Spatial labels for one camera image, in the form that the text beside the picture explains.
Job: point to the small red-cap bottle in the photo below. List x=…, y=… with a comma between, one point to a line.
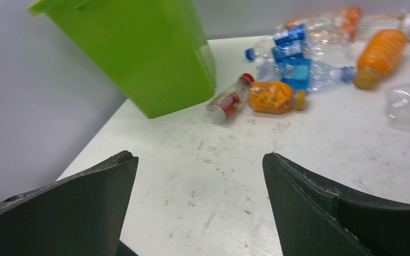
x=225, y=105

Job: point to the green-red label bottle rear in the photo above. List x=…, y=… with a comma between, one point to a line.
x=369, y=25

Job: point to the crushed blue label bottle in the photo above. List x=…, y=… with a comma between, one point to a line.
x=305, y=74

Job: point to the blue label clear bottle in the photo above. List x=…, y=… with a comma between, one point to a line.
x=284, y=44

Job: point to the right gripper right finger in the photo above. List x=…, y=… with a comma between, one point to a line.
x=315, y=215

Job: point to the orange label bottle rear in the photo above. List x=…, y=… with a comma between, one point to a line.
x=329, y=27

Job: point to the orange bottle barcode label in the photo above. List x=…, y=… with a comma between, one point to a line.
x=380, y=57

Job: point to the small orange juice bottle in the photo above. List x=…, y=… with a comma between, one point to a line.
x=275, y=97

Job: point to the green plastic bin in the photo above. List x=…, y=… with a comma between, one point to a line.
x=156, y=52

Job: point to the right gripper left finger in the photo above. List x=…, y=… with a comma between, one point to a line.
x=82, y=214

